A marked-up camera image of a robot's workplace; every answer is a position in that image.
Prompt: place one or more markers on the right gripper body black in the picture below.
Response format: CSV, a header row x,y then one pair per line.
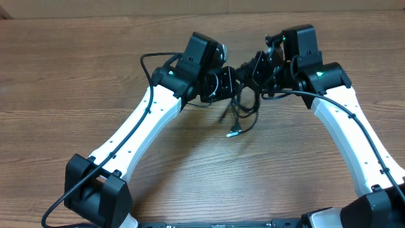
x,y
264,74

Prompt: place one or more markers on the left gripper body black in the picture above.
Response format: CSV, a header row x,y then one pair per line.
x,y
215,85

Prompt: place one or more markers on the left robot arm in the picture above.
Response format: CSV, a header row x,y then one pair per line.
x,y
96,187

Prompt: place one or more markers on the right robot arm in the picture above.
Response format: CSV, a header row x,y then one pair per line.
x,y
293,64

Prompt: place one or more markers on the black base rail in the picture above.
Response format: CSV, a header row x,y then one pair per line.
x,y
274,223

